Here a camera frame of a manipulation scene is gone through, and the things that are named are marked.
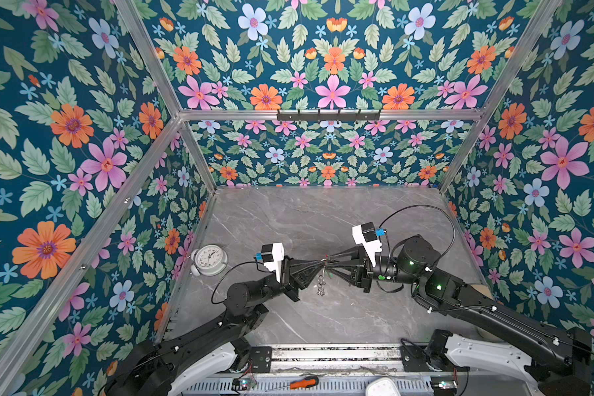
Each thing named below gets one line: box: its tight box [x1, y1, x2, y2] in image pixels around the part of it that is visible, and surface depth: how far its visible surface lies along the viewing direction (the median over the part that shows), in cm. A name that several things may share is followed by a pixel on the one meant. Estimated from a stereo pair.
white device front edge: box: [365, 377, 402, 396], surface depth 68 cm
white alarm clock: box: [190, 244, 229, 277], surface depth 93 cm
